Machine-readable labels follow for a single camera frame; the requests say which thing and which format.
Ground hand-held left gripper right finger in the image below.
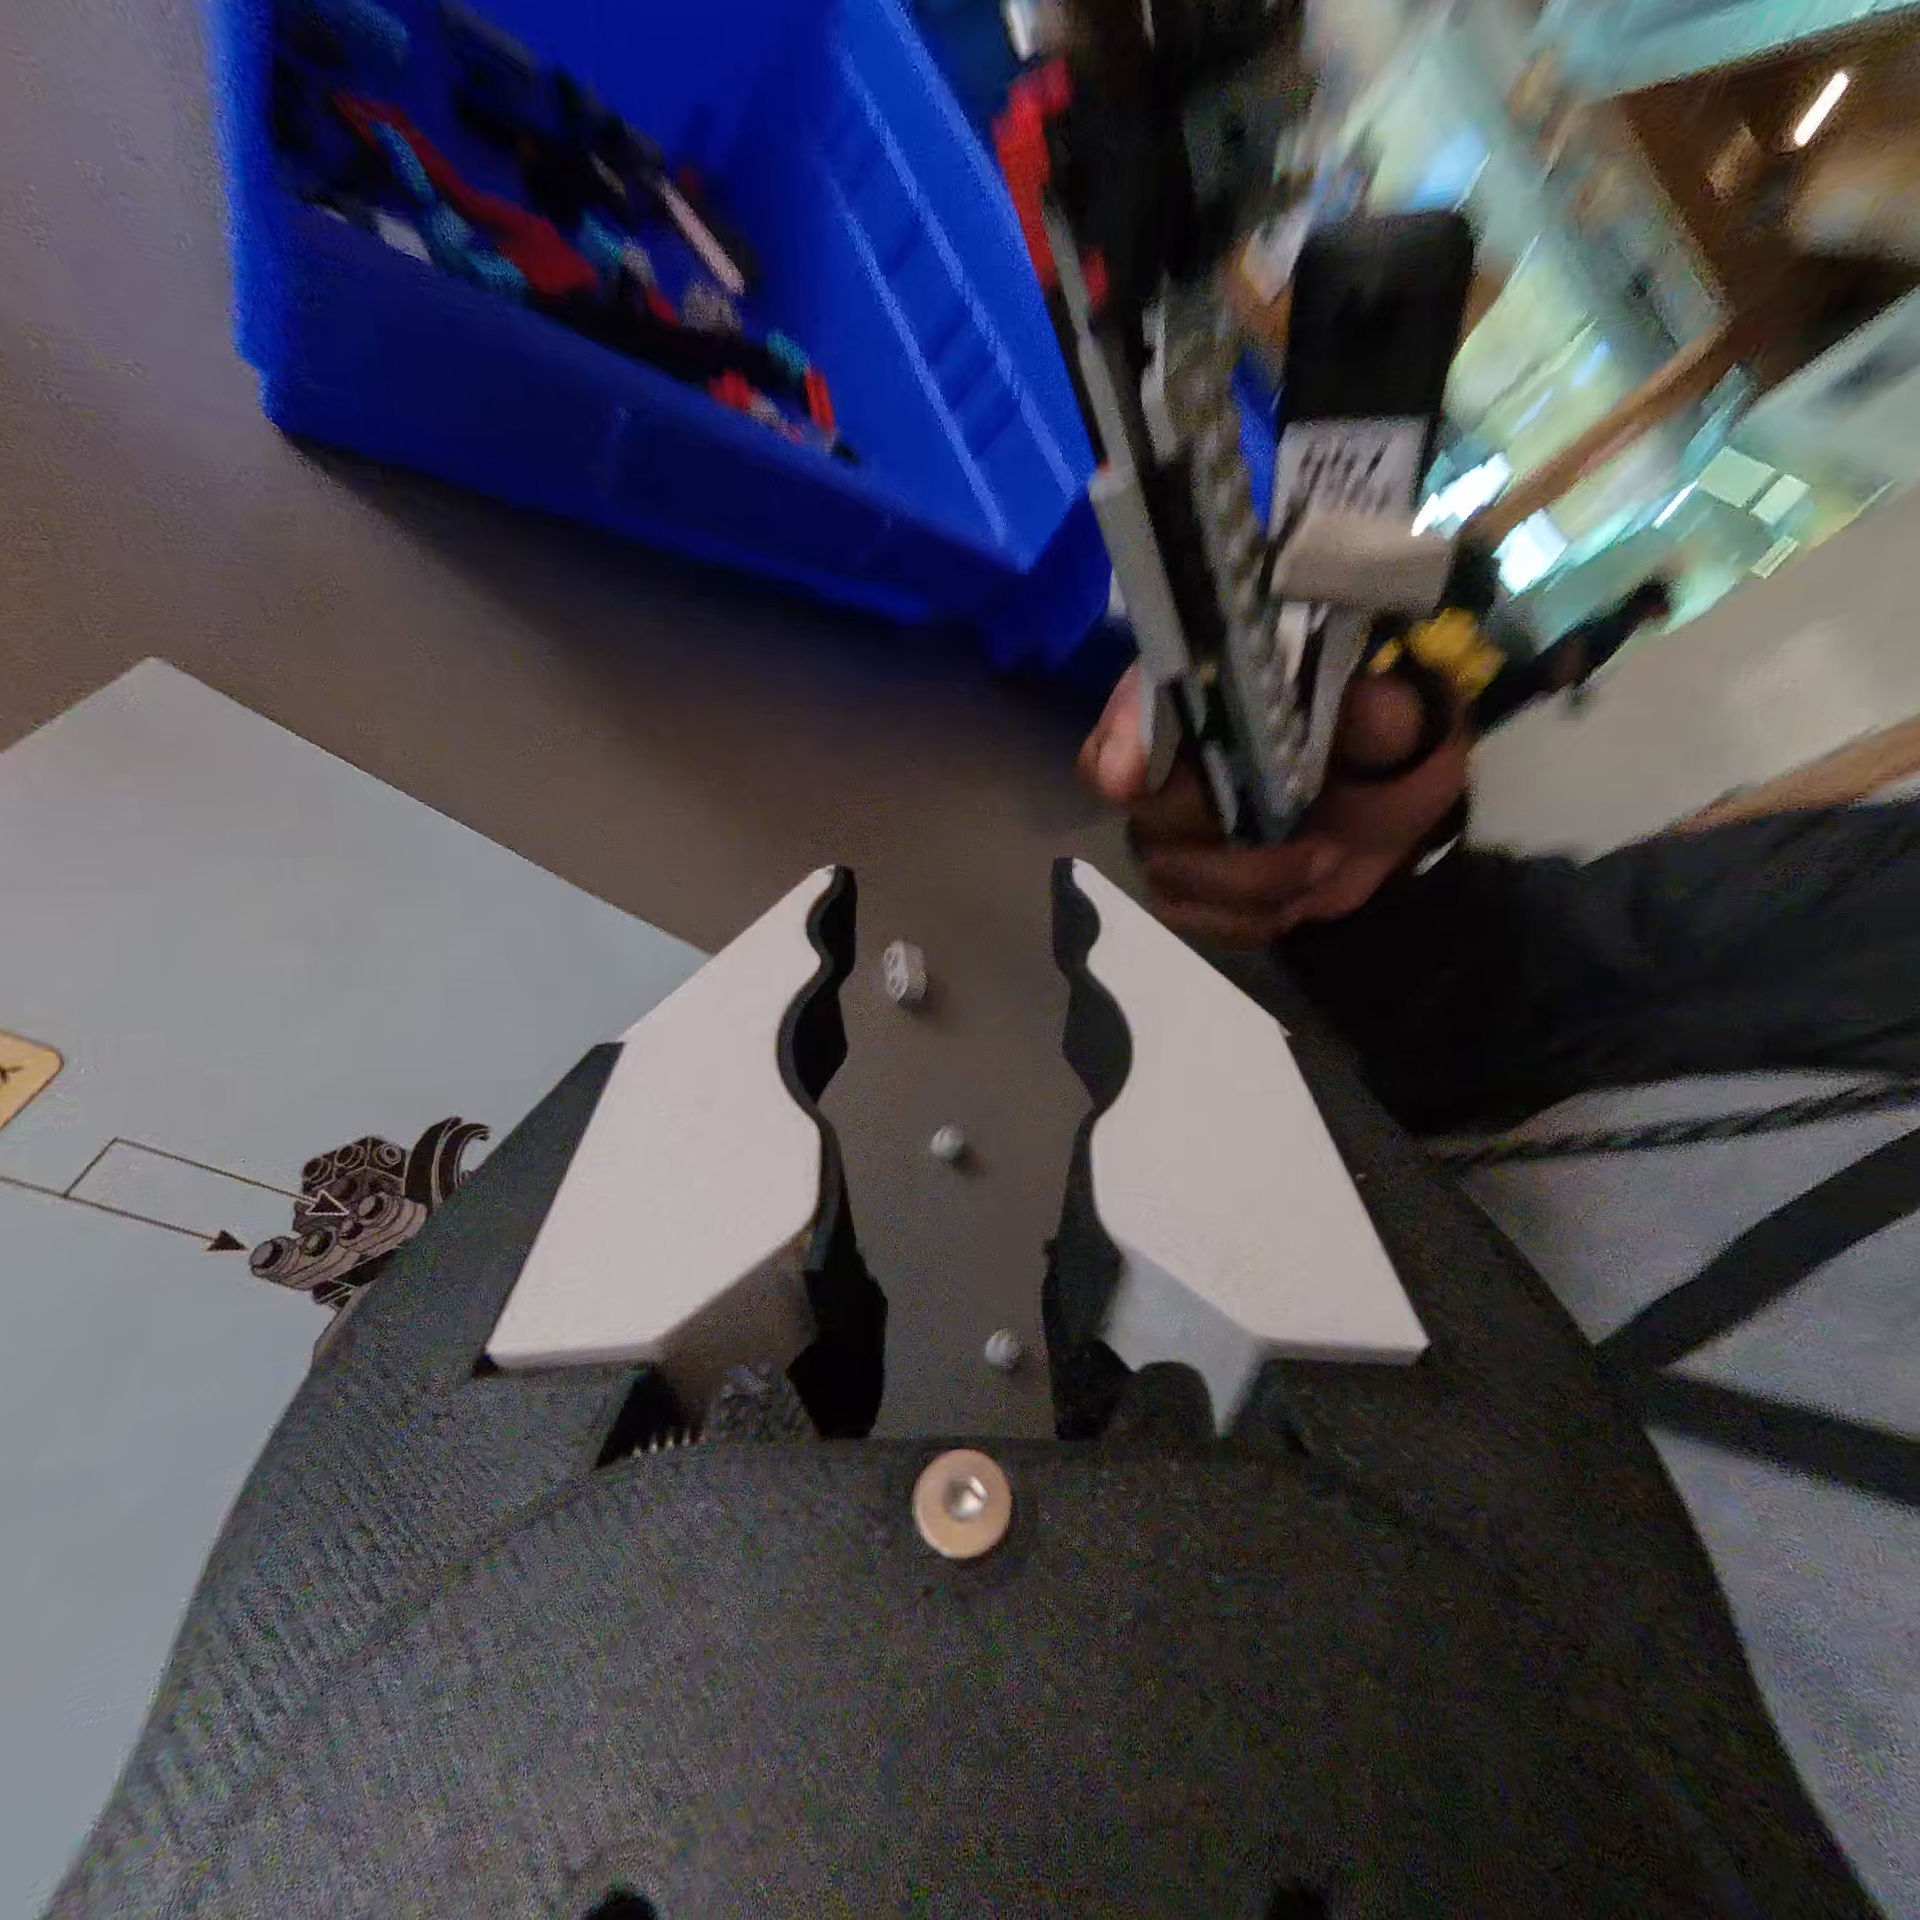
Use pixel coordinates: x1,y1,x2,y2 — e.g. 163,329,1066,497
1049,855,1431,1438

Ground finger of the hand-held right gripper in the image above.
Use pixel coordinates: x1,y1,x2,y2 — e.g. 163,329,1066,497
1265,513,1453,823

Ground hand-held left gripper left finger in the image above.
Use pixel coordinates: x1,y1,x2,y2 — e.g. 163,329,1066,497
481,865,858,1378

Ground grey toy brick model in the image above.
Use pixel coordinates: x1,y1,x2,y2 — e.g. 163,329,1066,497
997,0,1360,847

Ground blue plastic bin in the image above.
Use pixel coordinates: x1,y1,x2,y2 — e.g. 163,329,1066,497
899,0,1058,91
200,0,1119,671

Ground person's right forearm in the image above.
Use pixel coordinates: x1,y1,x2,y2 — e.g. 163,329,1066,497
1289,796,1920,1144

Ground person's right hand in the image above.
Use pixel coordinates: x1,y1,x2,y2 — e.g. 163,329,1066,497
1075,667,1473,951

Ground toy instruction booklet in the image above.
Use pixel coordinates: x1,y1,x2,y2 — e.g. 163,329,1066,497
0,660,713,1914

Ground pile of red black toy bricks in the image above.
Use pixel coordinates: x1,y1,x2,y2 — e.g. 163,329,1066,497
267,0,858,460

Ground black white braided cord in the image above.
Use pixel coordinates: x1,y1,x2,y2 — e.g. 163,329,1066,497
1463,1076,1920,1168

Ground black lanyard strap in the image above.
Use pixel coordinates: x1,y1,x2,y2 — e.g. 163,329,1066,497
1598,1124,1920,1508

